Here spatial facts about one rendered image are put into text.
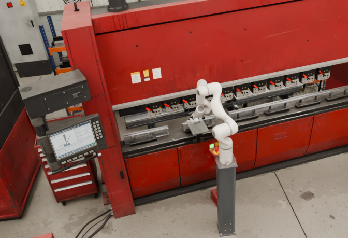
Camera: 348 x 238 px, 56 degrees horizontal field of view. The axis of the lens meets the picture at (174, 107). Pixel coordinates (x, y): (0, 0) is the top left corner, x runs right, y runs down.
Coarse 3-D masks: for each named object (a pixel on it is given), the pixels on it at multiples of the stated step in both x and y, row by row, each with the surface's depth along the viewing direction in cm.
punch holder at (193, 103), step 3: (183, 96) 343; (186, 96) 343; (189, 96) 344; (192, 96) 345; (195, 96) 346; (183, 99) 346; (186, 99) 345; (189, 99) 345; (192, 99) 346; (195, 99) 347; (183, 102) 351; (192, 102) 348; (195, 102) 349; (183, 105) 355; (186, 105) 348; (189, 105) 349; (192, 105) 350; (195, 105) 351; (186, 108) 350
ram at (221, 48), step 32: (320, 0) 323; (128, 32) 293; (160, 32) 300; (192, 32) 308; (224, 32) 316; (256, 32) 324; (288, 32) 333; (320, 32) 343; (128, 64) 309; (160, 64) 317; (192, 64) 325; (224, 64) 334; (256, 64) 344; (288, 64) 354; (128, 96) 326
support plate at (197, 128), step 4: (200, 120) 361; (188, 124) 356; (192, 124) 356; (196, 124) 355; (200, 124) 354; (204, 124) 354; (192, 128) 350; (196, 128) 349; (200, 128) 349; (204, 128) 348; (192, 132) 344; (196, 132) 343; (200, 132) 343; (204, 132) 343
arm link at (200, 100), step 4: (196, 92) 312; (196, 96) 315; (200, 96) 311; (204, 96) 312; (196, 100) 318; (200, 100) 314; (204, 100) 317; (204, 104) 319; (208, 104) 322; (208, 108) 326; (208, 112) 329
